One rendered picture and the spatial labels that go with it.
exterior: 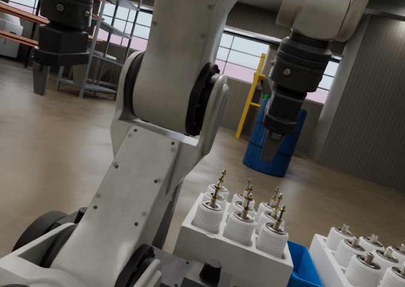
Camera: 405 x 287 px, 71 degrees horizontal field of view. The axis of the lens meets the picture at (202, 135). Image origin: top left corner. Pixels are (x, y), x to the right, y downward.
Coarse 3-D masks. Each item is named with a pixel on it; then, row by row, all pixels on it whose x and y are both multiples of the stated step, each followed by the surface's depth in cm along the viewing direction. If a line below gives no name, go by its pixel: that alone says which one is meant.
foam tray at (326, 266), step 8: (320, 240) 121; (312, 248) 125; (320, 248) 117; (328, 248) 115; (312, 256) 122; (320, 256) 114; (328, 256) 108; (320, 264) 112; (328, 264) 105; (336, 264) 103; (320, 272) 110; (328, 272) 103; (336, 272) 98; (344, 272) 102; (328, 280) 101; (336, 280) 96; (344, 280) 93
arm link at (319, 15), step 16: (288, 0) 44; (304, 0) 44; (320, 0) 43; (336, 0) 43; (288, 16) 46; (304, 16) 44; (320, 16) 44; (336, 16) 43; (304, 32) 45; (320, 32) 45; (336, 32) 44; (288, 48) 47; (304, 48) 46; (320, 48) 46; (304, 64) 46; (320, 64) 47
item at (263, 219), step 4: (260, 216) 111; (264, 216) 109; (260, 220) 110; (264, 220) 108; (268, 220) 107; (272, 220) 107; (260, 224) 110; (256, 228) 112; (260, 228) 109; (256, 232) 111
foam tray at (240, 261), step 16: (192, 208) 114; (224, 224) 108; (256, 224) 118; (192, 240) 97; (208, 240) 96; (224, 240) 96; (256, 240) 106; (192, 256) 97; (208, 256) 97; (224, 256) 96; (240, 256) 95; (256, 256) 94; (272, 256) 94; (288, 256) 98; (224, 272) 96; (240, 272) 95; (256, 272) 94; (272, 272) 93; (288, 272) 92
